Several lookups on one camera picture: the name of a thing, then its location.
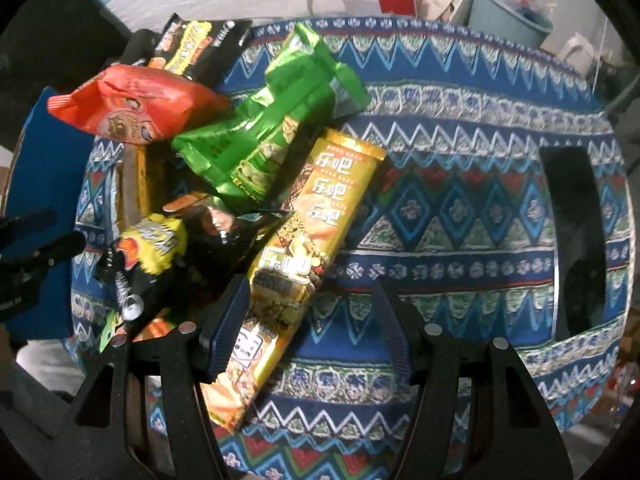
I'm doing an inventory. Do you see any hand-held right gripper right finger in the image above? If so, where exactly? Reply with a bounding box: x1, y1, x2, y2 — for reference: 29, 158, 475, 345
372, 279, 562, 480

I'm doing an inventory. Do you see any patterned blue cloth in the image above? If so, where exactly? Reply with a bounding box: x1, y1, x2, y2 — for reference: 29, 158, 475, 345
65, 16, 634, 480

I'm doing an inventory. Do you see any black yellow snack bag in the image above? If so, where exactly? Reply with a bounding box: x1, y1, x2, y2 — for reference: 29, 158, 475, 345
95, 192, 294, 342
149, 12, 254, 89

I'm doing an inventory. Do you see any black rectangular box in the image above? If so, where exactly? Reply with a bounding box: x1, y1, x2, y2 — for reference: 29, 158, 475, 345
539, 146, 607, 342

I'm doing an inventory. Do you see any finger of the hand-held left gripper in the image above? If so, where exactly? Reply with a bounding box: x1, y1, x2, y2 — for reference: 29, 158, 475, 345
0, 231, 87, 275
0, 207, 59, 252

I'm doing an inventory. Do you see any teal bin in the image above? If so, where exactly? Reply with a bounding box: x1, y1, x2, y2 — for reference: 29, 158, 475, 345
467, 0, 554, 52

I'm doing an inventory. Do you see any orange-red snack bag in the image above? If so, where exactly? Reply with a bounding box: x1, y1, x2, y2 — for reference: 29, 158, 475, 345
47, 64, 232, 147

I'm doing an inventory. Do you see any long gold snack box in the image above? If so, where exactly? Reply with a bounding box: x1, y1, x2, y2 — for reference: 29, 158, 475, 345
205, 128, 387, 434

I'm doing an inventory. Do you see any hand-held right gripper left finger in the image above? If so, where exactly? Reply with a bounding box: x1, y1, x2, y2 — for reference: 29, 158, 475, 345
45, 275, 252, 480

